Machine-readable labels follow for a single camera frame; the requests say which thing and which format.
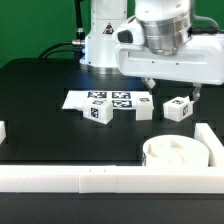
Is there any grey corrugated hose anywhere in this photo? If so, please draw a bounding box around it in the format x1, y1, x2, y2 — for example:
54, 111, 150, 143
191, 14, 224, 34

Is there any white front fence wall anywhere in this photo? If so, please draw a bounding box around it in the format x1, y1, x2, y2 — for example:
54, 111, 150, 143
0, 165, 224, 194

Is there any white right fence wall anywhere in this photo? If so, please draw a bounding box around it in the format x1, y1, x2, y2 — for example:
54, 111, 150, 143
194, 123, 224, 168

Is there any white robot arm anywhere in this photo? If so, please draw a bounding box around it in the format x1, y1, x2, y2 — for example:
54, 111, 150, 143
80, 0, 224, 98

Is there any white round stool seat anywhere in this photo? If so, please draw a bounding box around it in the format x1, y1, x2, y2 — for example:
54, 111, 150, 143
142, 135, 209, 167

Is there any white left fence block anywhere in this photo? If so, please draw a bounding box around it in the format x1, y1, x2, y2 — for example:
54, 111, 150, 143
0, 121, 6, 144

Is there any white fence wall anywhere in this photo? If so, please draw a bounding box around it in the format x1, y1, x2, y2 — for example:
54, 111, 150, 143
0, 165, 224, 194
194, 123, 224, 168

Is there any white paper with tags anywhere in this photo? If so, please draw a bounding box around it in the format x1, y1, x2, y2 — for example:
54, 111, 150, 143
62, 90, 152, 110

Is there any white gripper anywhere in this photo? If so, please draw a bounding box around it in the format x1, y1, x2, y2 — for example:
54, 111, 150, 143
113, 16, 224, 101

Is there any black cable bundle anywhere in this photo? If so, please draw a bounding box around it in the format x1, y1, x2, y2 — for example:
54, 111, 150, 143
38, 39, 86, 60

